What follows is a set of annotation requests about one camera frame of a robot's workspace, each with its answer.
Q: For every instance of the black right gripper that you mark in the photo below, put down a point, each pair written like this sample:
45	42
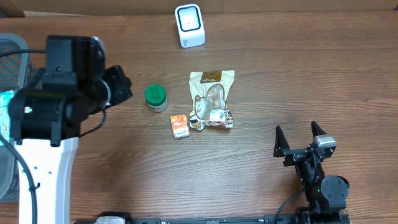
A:
282	150

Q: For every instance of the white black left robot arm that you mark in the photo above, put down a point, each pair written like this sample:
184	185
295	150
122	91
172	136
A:
46	117

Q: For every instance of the teal flushable wipes pack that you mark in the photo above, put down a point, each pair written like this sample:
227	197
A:
5	123

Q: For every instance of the green Kleenex Play tissue pack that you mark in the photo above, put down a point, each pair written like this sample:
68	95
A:
6	97

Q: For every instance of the green lidded jar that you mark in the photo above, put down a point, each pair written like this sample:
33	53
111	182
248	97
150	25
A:
156	98

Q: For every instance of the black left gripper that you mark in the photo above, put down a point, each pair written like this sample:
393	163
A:
118	75

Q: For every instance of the white barcode scanner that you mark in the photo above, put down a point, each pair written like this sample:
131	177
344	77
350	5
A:
190	25

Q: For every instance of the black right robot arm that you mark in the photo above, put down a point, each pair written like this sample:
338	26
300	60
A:
325	195

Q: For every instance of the beige snack bag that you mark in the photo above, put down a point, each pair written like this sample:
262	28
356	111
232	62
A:
209	92

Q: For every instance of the grey plastic mesh basket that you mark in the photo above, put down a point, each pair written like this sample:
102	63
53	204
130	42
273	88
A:
14	70

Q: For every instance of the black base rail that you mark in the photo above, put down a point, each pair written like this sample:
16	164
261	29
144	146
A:
123	217

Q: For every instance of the orange Kleenex tissue pack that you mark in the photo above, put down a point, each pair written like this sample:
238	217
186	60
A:
179	125

